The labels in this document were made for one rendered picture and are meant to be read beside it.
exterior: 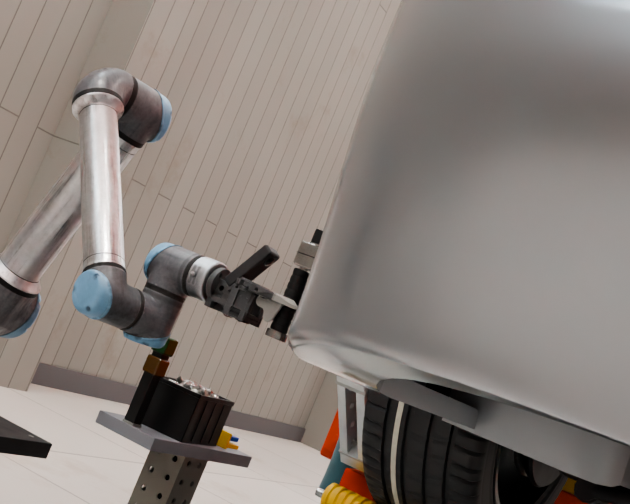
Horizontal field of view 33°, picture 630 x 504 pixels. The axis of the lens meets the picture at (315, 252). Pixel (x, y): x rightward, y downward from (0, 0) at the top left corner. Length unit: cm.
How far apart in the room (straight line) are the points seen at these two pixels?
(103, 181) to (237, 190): 474
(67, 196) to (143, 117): 27
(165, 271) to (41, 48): 329
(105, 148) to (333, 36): 529
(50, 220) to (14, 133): 281
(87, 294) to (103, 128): 42
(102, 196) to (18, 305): 52
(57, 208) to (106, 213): 38
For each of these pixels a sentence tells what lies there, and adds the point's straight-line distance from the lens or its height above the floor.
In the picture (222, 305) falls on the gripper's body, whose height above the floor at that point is 77.
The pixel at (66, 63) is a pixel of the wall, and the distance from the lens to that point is 559.
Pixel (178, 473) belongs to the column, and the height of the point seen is 37.
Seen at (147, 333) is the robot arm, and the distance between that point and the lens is 226.
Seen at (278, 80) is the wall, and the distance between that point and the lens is 711.
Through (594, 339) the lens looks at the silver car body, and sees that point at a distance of 103.
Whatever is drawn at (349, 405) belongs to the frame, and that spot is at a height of 69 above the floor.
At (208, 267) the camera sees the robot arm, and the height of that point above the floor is 83.
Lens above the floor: 76
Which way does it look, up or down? 5 degrees up
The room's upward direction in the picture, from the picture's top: 22 degrees clockwise
